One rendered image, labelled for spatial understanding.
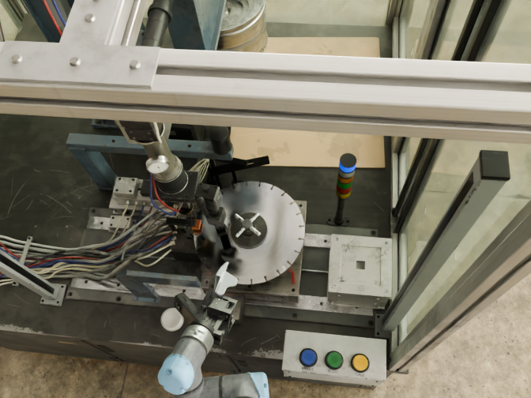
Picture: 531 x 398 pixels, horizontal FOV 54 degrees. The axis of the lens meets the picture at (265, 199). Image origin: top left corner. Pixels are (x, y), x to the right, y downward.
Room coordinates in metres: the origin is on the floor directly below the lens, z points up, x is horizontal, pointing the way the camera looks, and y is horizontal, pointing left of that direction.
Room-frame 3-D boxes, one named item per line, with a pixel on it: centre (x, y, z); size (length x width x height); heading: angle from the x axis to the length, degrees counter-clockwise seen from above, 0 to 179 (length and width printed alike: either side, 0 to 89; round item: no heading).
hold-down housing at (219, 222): (0.59, 0.14, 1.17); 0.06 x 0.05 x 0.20; 67
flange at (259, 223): (0.60, 0.06, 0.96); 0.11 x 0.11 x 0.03
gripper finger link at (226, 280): (0.42, 0.13, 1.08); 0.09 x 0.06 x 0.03; 153
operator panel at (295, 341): (0.22, -0.12, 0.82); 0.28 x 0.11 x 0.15; 76
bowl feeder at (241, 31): (1.39, 0.05, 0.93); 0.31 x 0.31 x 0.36
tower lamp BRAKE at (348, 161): (0.67, -0.23, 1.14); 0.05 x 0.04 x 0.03; 166
